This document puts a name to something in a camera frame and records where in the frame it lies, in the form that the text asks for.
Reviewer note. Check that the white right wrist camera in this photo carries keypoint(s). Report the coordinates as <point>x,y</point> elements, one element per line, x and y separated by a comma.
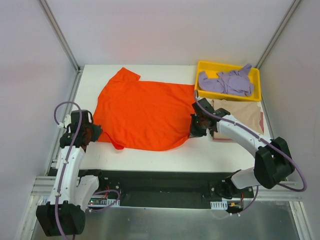
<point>202,101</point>

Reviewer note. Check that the left aluminium frame post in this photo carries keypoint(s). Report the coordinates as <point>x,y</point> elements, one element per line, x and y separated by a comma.
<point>59,34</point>

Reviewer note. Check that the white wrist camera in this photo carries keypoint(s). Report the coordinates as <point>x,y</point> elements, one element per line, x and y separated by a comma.
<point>202,101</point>
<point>63,122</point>

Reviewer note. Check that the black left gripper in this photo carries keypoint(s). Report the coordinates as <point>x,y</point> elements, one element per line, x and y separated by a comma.
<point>94,131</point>

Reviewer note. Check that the aluminium frame post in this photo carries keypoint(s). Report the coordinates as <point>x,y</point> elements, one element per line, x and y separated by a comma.
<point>295,4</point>
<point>59,34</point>

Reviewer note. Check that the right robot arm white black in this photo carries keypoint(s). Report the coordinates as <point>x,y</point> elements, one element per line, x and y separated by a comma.
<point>271,164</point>

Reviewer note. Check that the left white cable duct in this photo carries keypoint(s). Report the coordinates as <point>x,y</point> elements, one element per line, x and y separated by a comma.
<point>101,203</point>

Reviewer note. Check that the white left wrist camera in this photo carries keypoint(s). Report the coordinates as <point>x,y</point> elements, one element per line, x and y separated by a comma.
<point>63,122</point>

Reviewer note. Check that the yellow plastic bin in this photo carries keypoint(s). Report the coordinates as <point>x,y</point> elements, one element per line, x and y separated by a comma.
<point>213,68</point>

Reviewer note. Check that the purple t shirt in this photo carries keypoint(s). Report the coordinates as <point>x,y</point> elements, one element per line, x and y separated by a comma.
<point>234,82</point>

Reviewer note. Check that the right aluminium frame post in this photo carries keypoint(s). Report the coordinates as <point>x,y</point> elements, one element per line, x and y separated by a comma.
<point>295,4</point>

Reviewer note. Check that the orange t shirt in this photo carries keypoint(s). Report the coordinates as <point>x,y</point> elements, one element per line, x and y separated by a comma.
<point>144,115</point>

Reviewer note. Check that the beige folded t shirt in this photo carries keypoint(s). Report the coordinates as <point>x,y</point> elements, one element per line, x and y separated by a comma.
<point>245,108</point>

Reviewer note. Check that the right white cable duct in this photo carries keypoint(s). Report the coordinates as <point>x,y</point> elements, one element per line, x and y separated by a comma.
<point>219,205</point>

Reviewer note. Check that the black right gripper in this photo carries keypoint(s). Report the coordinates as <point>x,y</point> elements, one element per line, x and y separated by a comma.
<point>195,128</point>

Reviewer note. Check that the white cable duct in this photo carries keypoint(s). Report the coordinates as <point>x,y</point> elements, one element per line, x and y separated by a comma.
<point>101,203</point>
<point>219,205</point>

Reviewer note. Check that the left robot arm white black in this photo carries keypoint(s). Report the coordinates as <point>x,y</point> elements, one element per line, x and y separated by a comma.
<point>64,211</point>

